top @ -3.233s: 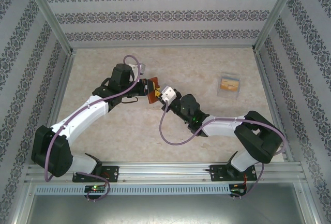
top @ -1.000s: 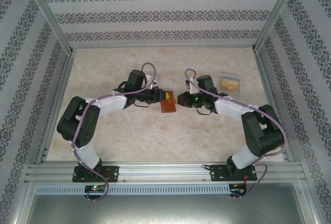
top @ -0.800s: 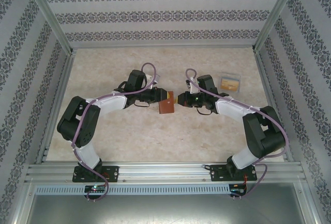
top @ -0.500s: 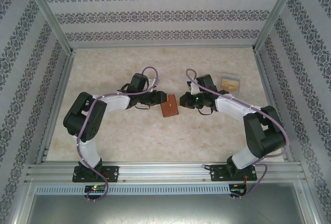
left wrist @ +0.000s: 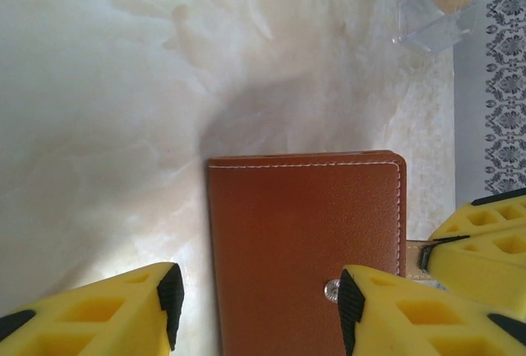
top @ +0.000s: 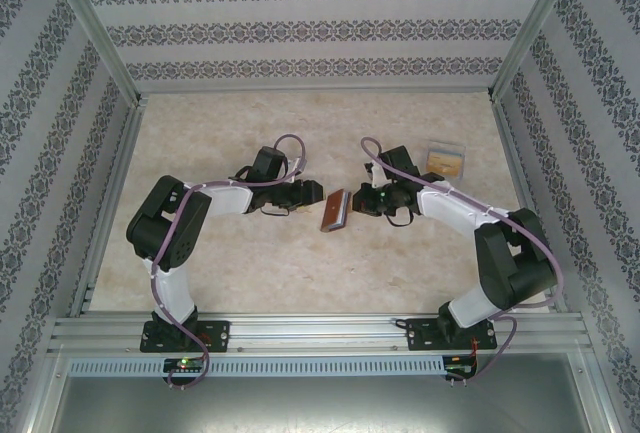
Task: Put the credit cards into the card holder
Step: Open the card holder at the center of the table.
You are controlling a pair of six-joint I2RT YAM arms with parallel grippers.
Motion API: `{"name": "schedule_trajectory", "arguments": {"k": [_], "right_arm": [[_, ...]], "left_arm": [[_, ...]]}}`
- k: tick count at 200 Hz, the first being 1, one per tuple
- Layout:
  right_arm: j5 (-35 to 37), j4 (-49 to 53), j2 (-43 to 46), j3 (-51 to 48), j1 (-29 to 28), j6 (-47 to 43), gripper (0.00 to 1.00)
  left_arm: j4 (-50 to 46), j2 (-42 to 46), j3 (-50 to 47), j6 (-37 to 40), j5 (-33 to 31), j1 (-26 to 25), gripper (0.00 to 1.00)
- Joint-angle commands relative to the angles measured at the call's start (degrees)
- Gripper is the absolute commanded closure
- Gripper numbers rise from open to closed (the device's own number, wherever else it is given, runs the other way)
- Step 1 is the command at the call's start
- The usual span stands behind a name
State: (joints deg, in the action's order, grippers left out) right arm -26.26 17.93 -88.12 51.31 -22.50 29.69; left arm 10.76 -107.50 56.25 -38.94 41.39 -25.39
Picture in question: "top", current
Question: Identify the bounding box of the grey metal sheet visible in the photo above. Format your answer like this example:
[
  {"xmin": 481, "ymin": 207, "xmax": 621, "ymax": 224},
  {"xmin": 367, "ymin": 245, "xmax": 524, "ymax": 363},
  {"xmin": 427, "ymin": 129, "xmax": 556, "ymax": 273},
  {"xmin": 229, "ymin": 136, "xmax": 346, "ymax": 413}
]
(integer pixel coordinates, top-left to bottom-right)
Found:
[{"xmin": 47, "ymin": 375, "xmax": 599, "ymax": 433}]

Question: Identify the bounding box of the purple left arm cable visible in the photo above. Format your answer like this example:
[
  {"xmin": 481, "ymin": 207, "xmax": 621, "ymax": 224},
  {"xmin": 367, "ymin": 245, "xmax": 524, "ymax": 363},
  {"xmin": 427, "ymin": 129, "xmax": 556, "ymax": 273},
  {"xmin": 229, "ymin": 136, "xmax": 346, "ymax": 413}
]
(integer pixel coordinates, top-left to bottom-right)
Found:
[{"xmin": 149, "ymin": 133, "xmax": 307, "ymax": 388}]

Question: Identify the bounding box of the brown leather card holder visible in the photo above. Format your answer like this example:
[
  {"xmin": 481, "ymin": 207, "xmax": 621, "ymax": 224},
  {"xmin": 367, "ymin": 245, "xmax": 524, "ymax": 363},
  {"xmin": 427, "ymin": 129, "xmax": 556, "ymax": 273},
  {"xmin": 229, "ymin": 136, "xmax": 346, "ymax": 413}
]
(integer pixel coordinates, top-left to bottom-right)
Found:
[{"xmin": 318, "ymin": 189, "xmax": 354, "ymax": 234}]

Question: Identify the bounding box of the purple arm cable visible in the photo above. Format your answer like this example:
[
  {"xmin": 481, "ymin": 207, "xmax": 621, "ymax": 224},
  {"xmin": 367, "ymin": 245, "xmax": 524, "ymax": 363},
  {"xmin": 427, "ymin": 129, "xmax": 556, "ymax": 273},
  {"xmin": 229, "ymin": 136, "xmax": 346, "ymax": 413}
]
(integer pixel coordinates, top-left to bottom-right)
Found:
[
  {"xmin": 149, "ymin": 133, "xmax": 307, "ymax": 388},
  {"xmin": 359, "ymin": 137, "xmax": 557, "ymax": 384}
]

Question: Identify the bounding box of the wide aluminium extrusion beam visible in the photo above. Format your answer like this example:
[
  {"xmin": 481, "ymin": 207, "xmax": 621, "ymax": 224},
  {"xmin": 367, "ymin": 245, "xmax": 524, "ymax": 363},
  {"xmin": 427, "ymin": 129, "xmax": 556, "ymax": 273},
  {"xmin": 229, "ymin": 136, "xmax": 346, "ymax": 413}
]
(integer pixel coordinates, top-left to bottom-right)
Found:
[{"xmin": 47, "ymin": 315, "xmax": 599, "ymax": 356}]

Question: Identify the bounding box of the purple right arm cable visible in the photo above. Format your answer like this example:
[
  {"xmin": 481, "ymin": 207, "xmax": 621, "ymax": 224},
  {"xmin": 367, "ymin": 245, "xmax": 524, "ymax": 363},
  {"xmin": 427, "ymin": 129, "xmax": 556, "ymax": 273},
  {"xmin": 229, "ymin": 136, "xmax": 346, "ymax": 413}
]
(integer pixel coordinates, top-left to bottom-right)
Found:
[{"xmin": 359, "ymin": 137, "xmax": 557, "ymax": 384}]

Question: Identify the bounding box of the aluminium frame post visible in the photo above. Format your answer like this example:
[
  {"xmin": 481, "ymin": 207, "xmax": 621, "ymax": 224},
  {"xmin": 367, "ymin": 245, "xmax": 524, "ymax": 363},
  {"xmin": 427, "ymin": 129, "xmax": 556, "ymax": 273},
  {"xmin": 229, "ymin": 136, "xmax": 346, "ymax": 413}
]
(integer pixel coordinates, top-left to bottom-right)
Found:
[
  {"xmin": 579, "ymin": 345, "xmax": 626, "ymax": 433},
  {"xmin": 487, "ymin": 0, "xmax": 587, "ymax": 104},
  {"xmin": 42, "ymin": 0, "xmax": 149, "ymax": 109},
  {"xmin": 19, "ymin": 345, "xmax": 69, "ymax": 433}
]

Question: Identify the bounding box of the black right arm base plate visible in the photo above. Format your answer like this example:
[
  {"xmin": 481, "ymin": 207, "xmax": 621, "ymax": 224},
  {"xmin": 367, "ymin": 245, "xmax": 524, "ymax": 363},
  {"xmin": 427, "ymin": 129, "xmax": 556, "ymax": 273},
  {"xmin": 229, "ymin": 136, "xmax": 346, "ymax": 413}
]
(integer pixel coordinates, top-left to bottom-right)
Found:
[{"xmin": 407, "ymin": 317, "xmax": 499, "ymax": 353}]

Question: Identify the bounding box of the aluminium frame rail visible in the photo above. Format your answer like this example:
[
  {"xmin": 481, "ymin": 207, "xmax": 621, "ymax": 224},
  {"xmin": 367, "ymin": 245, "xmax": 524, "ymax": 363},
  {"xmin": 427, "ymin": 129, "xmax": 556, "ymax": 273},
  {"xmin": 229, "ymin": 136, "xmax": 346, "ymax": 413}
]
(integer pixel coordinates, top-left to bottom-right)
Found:
[
  {"xmin": 69, "ymin": 95, "xmax": 151, "ymax": 317},
  {"xmin": 489, "ymin": 95, "xmax": 570, "ymax": 314}
]

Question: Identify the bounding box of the slotted grey cable duct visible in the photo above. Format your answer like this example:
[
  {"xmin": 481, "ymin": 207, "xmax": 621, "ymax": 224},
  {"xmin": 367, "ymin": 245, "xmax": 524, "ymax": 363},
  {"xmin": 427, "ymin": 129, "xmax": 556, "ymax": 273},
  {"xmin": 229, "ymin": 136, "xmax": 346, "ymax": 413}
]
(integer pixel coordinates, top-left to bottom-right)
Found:
[{"xmin": 66, "ymin": 356, "xmax": 447, "ymax": 375}]

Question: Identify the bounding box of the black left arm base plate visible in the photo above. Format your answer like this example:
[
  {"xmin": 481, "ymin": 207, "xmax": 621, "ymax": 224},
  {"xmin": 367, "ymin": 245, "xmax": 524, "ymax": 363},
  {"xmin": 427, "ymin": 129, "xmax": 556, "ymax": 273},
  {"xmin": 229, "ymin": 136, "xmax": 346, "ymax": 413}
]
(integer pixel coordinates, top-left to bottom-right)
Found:
[{"xmin": 141, "ymin": 320, "xmax": 232, "ymax": 354}]

